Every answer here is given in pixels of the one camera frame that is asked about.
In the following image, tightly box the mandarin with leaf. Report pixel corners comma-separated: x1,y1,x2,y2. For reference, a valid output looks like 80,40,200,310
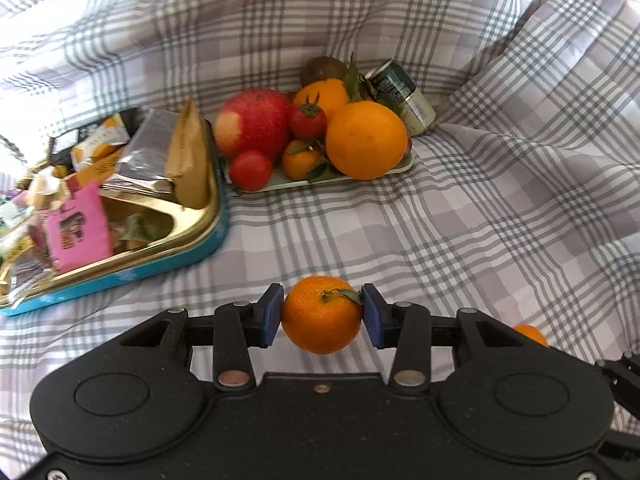
281,275,363,354

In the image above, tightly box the oval orange mandarin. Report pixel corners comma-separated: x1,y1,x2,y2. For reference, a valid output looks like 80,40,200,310
513,324,549,348

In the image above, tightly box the blue snack tin tray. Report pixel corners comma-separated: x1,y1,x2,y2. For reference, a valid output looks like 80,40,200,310
1,120,229,316

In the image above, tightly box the white fruit plate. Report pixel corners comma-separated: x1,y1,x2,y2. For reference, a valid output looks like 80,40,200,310
221,148,417,194

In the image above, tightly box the small red tomato on plate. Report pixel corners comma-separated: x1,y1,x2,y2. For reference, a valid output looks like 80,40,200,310
230,150,272,192

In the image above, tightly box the grey plaid cloth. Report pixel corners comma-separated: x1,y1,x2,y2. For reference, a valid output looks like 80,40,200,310
1,0,639,477

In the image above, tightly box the brown paper snack bag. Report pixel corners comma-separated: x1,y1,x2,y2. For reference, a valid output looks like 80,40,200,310
165,98,209,209

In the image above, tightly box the small mandarin on plate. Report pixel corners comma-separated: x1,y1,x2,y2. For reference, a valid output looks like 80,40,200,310
281,140,328,181

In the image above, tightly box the pink snack packet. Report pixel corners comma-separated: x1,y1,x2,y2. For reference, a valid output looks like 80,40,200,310
44,182,114,273

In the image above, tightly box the silver foil snack packet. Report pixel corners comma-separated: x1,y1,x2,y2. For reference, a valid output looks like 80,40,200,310
102,108,179,197

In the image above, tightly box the plum on plate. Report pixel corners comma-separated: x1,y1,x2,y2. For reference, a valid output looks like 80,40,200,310
404,136,412,157

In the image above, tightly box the large orange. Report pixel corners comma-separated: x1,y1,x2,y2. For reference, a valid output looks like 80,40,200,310
326,101,409,180

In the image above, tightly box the red apple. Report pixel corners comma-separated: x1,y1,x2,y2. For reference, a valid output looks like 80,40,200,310
214,88,293,162

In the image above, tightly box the strawberry-like tomato on plate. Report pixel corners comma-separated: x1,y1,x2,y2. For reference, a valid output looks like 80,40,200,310
288,93,328,142

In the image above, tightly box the orange snack packet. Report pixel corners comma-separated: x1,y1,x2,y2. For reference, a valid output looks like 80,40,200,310
70,113,130,171

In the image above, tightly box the green drink can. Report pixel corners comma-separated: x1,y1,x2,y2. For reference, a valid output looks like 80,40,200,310
366,58,436,136

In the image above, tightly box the back mandarin on plate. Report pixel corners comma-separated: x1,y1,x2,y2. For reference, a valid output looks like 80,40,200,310
293,78,350,122

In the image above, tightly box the kiwi behind plate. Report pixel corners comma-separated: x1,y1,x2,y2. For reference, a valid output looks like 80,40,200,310
299,55,347,87

